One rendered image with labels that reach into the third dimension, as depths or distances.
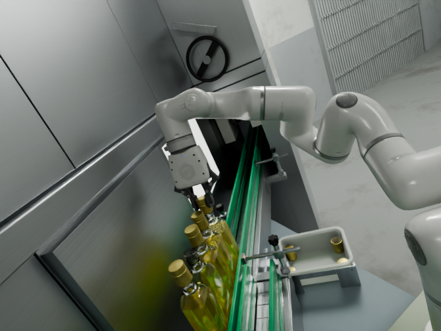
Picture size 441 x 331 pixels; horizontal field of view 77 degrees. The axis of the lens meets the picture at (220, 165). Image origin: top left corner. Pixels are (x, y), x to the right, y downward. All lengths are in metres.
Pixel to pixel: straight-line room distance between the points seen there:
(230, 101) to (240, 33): 0.71
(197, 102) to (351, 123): 0.35
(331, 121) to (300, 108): 0.09
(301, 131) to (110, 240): 0.51
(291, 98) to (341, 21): 4.42
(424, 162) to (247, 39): 1.05
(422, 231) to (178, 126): 0.54
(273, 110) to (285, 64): 3.59
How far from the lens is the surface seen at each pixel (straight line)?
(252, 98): 0.68
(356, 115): 0.64
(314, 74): 4.61
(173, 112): 0.71
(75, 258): 0.57
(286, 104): 0.68
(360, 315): 0.92
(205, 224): 0.72
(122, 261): 0.65
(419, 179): 0.57
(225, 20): 1.46
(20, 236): 0.53
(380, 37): 5.79
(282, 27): 4.34
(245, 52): 1.45
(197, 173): 0.72
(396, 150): 0.60
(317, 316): 0.93
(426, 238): 0.52
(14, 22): 0.74
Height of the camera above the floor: 1.49
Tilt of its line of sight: 20 degrees down
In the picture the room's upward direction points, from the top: 24 degrees counter-clockwise
